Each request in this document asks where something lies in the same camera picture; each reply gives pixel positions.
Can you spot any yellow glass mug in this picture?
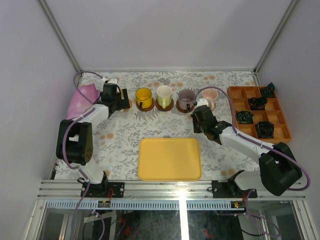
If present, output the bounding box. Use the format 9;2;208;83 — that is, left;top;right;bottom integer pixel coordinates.
135;87;152;109

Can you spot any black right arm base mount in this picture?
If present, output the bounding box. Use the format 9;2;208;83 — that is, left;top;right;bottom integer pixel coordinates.
211;180;250;199

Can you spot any purple mug black handle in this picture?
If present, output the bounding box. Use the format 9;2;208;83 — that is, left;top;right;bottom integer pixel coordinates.
178;89;195;112

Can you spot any floral patterned tablecloth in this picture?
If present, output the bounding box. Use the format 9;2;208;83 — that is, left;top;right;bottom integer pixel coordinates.
75;71;259;180

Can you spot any yellow plastic tray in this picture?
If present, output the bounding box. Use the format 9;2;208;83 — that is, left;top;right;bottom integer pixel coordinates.
137;138;202;182

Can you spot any brown wooden coaster left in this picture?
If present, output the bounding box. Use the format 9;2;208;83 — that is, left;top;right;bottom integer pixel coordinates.
135;98;155;112

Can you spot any pink ceramic mug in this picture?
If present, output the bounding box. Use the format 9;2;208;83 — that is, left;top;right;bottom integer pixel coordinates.
201;88;218;111

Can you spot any rolled tie with orange pattern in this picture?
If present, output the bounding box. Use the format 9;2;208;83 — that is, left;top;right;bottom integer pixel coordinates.
248;96;268;111

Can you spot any aluminium front frame rail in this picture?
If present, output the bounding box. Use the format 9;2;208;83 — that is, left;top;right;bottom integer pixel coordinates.
37;179;307;201

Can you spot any brown wooden coaster right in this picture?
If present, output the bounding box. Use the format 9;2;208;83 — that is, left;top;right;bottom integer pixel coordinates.
175;99;196;114

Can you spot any brown wooden coaster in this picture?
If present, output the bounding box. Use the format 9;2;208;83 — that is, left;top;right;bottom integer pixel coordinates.
135;98;155;112
155;100;175;112
175;99;196;114

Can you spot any rolled dark speckled tie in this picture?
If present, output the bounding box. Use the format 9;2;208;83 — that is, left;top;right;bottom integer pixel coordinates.
255;121;275;139

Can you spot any pink folded cloth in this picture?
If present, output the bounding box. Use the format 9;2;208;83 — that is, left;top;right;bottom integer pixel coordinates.
66;83;100;120

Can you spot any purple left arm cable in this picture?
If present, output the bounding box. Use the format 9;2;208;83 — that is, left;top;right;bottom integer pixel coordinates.
62;71;111;240

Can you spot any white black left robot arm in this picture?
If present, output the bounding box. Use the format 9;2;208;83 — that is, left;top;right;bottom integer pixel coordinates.
56;82;130;198

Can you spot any brown wooden coaster middle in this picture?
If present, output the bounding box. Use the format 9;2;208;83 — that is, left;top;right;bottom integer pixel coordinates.
155;100;175;112

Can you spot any rolled tie with yellow pattern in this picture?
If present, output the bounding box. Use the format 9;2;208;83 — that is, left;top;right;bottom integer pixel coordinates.
235;110;254;124

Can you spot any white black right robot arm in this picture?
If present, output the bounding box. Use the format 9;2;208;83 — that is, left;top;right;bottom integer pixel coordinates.
191;105;303;198

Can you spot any rolled dark green tie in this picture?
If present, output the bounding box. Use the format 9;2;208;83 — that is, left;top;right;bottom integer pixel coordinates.
260;82;275;98

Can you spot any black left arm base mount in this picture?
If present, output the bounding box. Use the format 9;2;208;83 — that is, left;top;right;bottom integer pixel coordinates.
77;176;125;199

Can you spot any orange wooden divided organizer box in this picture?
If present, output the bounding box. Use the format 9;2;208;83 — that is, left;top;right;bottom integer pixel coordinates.
227;86;292;144

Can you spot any white mug green handle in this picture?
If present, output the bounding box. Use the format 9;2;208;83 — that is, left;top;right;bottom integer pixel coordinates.
156;85;173;109

